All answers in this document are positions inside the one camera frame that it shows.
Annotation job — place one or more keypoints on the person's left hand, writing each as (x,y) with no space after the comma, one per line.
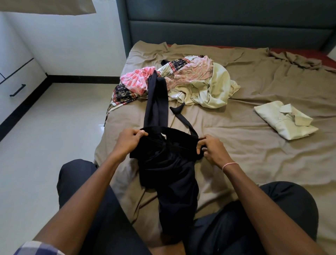
(126,144)

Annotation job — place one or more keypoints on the beige curtain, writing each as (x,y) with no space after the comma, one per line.
(47,6)

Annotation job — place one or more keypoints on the person's left forearm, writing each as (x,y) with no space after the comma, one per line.
(84,199)

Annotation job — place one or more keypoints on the brown bedsheet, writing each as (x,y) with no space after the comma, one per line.
(241,78)

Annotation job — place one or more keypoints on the crumpled cream garment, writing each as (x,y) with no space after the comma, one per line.
(215,89)

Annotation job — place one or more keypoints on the white drawer cabinet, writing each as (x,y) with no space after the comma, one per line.
(18,71)

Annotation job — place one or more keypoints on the person's left thumb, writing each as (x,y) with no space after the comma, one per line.
(141,134)

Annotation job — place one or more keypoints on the folded cream shirt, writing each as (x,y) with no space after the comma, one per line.
(283,120)

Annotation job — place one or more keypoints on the person's right forearm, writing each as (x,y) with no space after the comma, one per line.
(262,210)

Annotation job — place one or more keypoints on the black garment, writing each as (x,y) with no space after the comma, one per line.
(168,163)

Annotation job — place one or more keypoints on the red mattress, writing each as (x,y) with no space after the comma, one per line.
(309,53)

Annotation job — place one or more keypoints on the person's dark trousers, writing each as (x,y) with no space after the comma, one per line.
(110,223)

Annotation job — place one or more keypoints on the person's right thumb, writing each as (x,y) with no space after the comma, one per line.
(200,146)

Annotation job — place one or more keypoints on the black baseboard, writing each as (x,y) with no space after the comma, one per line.
(78,79)

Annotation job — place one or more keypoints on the pink white patterned garment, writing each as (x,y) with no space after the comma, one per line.
(136,80)

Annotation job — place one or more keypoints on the teal padded headboard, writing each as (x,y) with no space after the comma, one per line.
(225,23)

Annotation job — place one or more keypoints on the black gold patterned cloth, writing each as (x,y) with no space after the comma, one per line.
(123,96)

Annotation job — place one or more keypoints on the plaid shirt sleeve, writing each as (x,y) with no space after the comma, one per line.
(36,249)

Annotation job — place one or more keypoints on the person's right hand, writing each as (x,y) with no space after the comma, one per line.
(216,151)

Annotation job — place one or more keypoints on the pale pink satin garment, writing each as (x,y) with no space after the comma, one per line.
(194,71)

